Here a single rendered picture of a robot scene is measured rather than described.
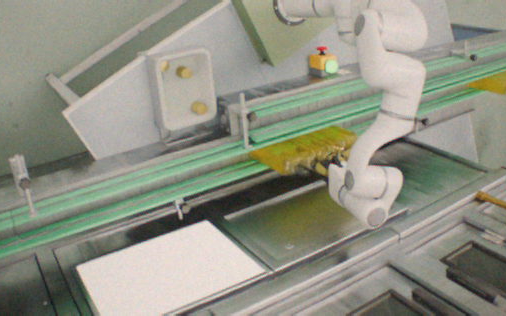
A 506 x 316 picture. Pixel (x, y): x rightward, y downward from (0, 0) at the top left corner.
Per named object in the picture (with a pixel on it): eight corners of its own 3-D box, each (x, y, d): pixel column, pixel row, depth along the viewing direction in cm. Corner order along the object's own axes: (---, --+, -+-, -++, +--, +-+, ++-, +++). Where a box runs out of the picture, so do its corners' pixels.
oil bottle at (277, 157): (249, 157, 161) (288, 179, 144) (247, 140, 158) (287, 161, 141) (264, 152, 163) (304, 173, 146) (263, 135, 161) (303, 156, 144)
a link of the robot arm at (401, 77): (387, 100, 123) (335, 92, 119) (407, 18, 116) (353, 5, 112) (422, 119, 108) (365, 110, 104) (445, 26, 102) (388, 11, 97)
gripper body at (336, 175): (366, 209, 129) (347, 191, 139) (366, 174, 125) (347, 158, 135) (340, 216, 127) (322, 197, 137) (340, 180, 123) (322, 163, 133)
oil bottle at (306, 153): (264, 152, 163) (305, 174, 146) (263, 136, 161) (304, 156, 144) (279, 148, 166) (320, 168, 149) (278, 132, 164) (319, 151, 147)
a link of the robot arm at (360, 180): (402, 108, 116) (380, 190, 122) (356, 101, 112) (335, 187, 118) (422, 119, 108) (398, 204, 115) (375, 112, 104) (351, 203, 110)
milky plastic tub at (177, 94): (155, 125, 154) (166, 133, 147) (145, 55, 145) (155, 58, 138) (205, 112, 162) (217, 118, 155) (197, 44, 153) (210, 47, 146)
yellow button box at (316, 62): (308, 73, 179) (321, 77, 174) (307, 53, 177) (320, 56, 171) (323, 70, 183) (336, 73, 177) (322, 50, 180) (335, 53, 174)
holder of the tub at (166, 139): (157, 141, 157) (167, 148, 150) (145, 55, 146) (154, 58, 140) (206, 127, 164) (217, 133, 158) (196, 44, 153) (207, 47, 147)
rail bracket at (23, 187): (16, 193, 134) (27, 226, 116) (1, 138, 127) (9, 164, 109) (32, 188, 136) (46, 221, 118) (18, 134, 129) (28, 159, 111)
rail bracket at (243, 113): (230, 142, 155) (252, 154, 145) (225, 89, 148) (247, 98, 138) (239, 140, 156) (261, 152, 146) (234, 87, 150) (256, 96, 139)
